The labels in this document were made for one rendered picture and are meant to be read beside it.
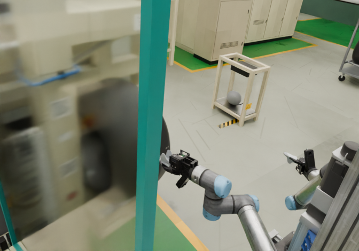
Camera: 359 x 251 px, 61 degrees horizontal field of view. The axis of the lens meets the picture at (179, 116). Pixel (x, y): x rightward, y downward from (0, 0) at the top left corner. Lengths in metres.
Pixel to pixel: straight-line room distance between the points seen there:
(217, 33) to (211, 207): 4.94
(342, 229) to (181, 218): 1.85
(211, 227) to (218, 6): 4.08
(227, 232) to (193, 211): 0.35
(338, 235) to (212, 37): 5.11
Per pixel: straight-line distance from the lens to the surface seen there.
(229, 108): 4.25
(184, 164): 1.25
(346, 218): 1.10
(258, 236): 1.13
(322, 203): 1.23
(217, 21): 5.86
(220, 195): 1.17
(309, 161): 1.83
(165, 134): 1.39
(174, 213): 2.82
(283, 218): 3.05
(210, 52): 6.03
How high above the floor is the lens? 2.09
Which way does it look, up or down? 30 degrees down
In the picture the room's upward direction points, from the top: 6 degrees clockwise
